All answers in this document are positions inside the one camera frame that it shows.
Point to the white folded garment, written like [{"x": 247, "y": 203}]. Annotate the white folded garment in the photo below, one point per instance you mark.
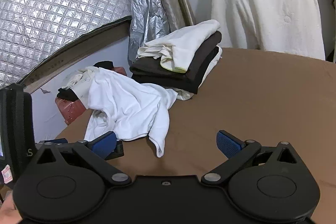
[{"x": 210, "y": 69}]

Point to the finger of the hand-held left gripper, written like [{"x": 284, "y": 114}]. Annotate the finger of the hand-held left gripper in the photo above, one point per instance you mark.
[
  {"x": 55, "y": 140},
  {"x": 119, "y": 149}
]

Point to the silver crinkled plastic sheet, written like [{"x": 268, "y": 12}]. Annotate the silver crinkled plastic sheet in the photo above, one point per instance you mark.
[{"x": 145, "y": 11}]

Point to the silver quilted insulation cover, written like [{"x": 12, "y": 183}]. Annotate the silver quilted insulation cover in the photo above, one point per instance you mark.
[{"x": 52, "y": 3}]

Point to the white t-shirt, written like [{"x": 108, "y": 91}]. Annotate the white t-shirt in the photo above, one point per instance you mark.
[{"x": 126, "y": 103}]

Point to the black crumpled garment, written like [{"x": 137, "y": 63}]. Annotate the black crumpled garment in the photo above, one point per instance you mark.
[{"x": 67, "y": 94}]

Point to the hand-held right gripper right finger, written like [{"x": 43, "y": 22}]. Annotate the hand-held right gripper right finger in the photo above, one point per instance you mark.
[{"x": 228, "y": 145}]

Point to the stack of folded clothes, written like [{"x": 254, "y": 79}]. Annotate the stack of folded clothes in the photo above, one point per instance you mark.
[{"x": 168, "y": 74}]

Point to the cream folded garment yellow trim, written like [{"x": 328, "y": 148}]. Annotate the cream folded garment yellow trim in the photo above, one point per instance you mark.
[{"x": 181, "y": 43}]

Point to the person's left leg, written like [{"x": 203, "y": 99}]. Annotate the person's left leg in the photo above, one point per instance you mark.
[{"x": 8, "y": 211}]

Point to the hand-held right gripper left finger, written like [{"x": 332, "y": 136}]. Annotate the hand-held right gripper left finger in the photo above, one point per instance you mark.
[{"x": 103, "y": 144}]

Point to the brown window ledge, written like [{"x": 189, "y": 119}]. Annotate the brown window ledge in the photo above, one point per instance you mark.
[{"x": 78, "y": 52}]

